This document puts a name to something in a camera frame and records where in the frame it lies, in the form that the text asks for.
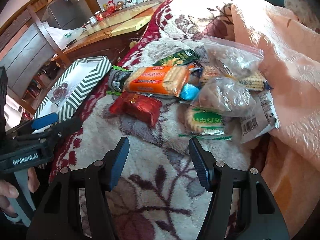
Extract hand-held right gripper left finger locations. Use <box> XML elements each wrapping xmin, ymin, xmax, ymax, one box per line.
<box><xmin>26</xmin><ymin>137</ymin><xmax>130</xmax><ymax>240</ymax></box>

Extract green label round biscuit packet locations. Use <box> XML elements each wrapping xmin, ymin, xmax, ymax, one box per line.
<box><xmin>179</xmin><ymin>106</ymin><xmax>233</xmax><ymax>140</ymax></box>

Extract floral plush blanket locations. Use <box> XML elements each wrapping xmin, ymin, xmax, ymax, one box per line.
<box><xmin>49</xmin><ymin>0</ymin><xmax>272</xmax><ymax>240</ymax></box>

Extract dark green cracker packet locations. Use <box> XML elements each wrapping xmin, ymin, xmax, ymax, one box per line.
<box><xmin>152</xmin><ymin>49</ymin><xmax>202</xmax><ymax>67</ymax></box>

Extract red plush doll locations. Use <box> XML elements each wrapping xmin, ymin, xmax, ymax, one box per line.
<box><xmin>103</xmin><ymin>0</ymin><xmax>117</xmax><ymax>18</ymax></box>

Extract wooden table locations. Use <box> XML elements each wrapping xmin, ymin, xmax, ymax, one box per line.
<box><xmin>51</xmin><ymin>0</ymin><xmax>165</xmax><ymax>64</ymax></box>

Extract knotted clear snack bag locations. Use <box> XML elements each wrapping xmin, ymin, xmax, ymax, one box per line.
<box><xmin>192</xmin><ymin>76</ymin><xmax>257</xmax><ymax>118</ymax></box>

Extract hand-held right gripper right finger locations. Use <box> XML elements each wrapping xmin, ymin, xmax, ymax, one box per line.
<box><xmin>188</xmin><ymin>138</ymin><xmax>292</xmax><ymax>240</ymax></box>

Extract white plastic bag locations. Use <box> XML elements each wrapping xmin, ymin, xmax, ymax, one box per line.
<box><xmin>44</xmin><ymin>21</ymin><xmax>84</xmax><ymax>50</ymax></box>

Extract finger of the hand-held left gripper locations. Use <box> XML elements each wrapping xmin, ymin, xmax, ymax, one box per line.
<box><xmin>15</xmin><ymin>117</ymin><xmax>83</xmax><ymax>145</ymax></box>
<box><xmin>6</xmin><ymin>113</ymin><xmax>58</xmax><ymax>137</ymax></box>

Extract wooden chair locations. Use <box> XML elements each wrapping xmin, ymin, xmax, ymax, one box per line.
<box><xmin>26</xmin><ymin>4</ymin><xmax>72</xmax><ymax>67</ymax></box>

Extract person's left hand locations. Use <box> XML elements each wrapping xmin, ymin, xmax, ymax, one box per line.
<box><xmin>0</xmin><ymin>167</ymin><xmax>40</xmax><ymax>218</ymax></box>

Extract black green snack packet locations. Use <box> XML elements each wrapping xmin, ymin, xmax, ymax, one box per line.
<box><xmin>106</xmin><ymin>65</ymin><xmax>134</xmax><ymax>96</ymax></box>

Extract flat yellow box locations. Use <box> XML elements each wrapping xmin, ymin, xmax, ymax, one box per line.
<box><xmin>111</xmin><ymin>15</ymin><xmax>152</xmax><ymax>36</ymax></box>

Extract clear wrapped dark candies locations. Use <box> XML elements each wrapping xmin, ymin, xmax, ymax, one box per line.
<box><xmin>49</xmin><ymin>81</ymin><xmax>73</xmax><ymax>104</ymax></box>

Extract grey refrigerator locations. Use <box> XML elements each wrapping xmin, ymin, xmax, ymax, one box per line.
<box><xmin>41</xmin><ymin>0</ymin><xmax>80</xmax><ymax>29</ymax></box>

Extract small light blue packet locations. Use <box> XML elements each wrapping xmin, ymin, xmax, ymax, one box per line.
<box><xmin>180</xmin><ymin>83</ymin><xmax>202</xmax><ymax>100</ymax></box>

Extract clear soda cracker packet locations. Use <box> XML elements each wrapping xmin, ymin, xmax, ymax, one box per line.
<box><xmin>237</xmin><ymin>70</ymin><xmax>273</xmax><ymax>92</ymax></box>

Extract floral pillow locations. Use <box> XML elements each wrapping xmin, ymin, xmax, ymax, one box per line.
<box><xmin>284</xmin><ymin>0</ymin><xmax>320</xmax><ymax>24</ymax></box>

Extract white barcode snack packet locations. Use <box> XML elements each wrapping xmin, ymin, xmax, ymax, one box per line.
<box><xmin>240</xmin><ymin>90</ymin><xmax>280</xmax><ymax>144</ymax></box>

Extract small square cracker packet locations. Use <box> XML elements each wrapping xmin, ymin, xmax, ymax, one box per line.
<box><xmin>199</xmin><ymin>65</ymin><xmax>220</xmax><ymax>84</ymax></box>

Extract green white striped box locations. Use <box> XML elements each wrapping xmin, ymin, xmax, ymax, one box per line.
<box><xmin>34</xmin><ymin>56</ymin><xmax>113</xmax><ymax>124</ymax></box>

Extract clear zip bag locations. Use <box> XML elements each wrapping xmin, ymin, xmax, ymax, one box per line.
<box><xmin>200</xmin><ymin>35</ymin><xmax>264</xmax><ymax>74</ymax></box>

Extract red snack packet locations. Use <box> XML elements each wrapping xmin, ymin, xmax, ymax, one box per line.
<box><xmin>109</xmin><ymin>91</ymin><xmax>162</xmax><ymax>127</ymax></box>

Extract orange cracker packet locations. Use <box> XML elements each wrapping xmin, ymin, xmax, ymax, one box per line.
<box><xmin>124</xmin><ymin>65</ymin><xmax>193</xmax><ymax>97</ymax></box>

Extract peach quilt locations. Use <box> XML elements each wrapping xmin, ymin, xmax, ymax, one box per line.
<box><xmin>230</xmin><ymin>0</ymin><xmax>320</xmax><ymax>220</ymax></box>

